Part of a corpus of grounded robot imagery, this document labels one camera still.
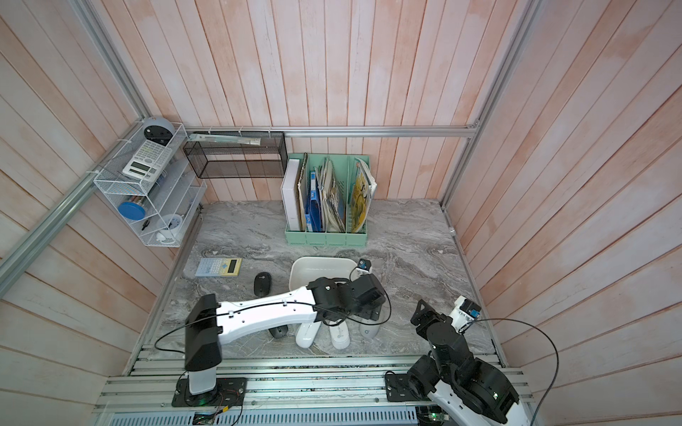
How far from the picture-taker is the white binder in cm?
92

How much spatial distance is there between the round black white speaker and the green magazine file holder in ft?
1.31

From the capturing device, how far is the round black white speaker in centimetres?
81

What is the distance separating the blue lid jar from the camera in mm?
777

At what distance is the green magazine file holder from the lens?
0.97 meters

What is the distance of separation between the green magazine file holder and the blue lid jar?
46 centimetres
